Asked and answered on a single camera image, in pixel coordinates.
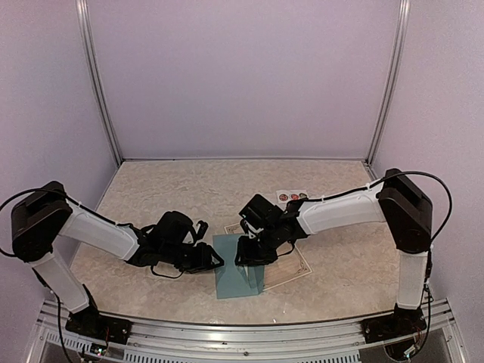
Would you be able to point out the right aluminium frame post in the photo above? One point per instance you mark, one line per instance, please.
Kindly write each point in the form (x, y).
(391, 80)

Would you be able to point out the aluminium frame post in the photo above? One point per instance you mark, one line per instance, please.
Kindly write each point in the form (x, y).
(391, 80)
(95, 77)

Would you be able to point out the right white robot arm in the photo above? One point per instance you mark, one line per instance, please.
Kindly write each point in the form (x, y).
(394, 200)

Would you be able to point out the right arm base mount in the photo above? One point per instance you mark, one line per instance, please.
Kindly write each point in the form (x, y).
(399, 323)

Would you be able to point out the front aluminium rail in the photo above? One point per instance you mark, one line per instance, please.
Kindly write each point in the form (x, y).
(340, 340)

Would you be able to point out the ornate bordered letter sheet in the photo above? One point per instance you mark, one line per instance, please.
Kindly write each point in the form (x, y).
(290, 264)

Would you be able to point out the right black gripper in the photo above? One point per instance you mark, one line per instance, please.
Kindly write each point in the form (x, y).
(247, 258)

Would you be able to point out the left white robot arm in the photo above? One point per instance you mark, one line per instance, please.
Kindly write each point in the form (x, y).
(43, 217)

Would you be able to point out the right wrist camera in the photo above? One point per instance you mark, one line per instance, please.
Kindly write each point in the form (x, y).
(260, 213)

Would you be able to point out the left aluminium frame post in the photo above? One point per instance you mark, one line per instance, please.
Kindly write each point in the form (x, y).
(95, 77)

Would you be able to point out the teal paper envelope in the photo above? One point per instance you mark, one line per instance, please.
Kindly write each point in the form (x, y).
(234, 281)

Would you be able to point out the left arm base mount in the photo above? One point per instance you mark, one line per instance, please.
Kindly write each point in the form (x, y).
(91, 323)

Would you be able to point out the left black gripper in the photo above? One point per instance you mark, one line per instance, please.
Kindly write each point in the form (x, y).
(203, 262)

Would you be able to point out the wax seal sticker sheet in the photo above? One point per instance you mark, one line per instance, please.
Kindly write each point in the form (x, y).
(284, 196)

